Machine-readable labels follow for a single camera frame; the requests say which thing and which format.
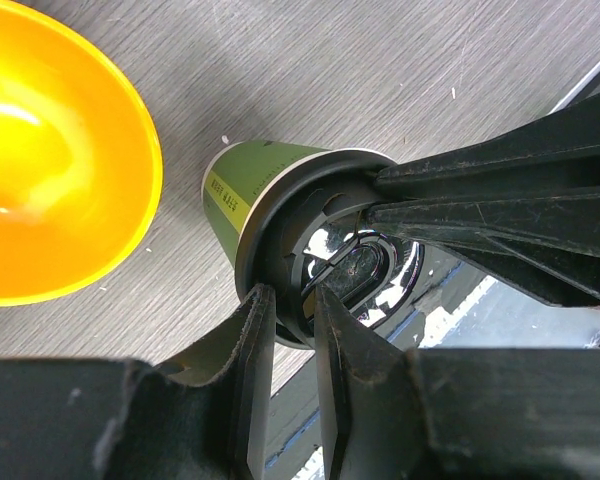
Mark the green paper cup taken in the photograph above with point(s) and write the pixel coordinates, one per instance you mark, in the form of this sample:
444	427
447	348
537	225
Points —
235	180

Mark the black plastic coffee lid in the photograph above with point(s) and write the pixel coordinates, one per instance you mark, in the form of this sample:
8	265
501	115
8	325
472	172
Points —
308	227

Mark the orange bowl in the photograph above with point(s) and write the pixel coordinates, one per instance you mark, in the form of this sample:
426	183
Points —
81	167

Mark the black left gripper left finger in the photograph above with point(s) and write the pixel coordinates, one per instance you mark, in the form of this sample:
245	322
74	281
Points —
200	415

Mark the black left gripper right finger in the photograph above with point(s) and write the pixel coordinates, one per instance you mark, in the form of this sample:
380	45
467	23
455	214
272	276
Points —
446	413

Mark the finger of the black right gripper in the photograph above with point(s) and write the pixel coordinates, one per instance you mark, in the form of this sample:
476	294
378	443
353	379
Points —
556	152
546	245

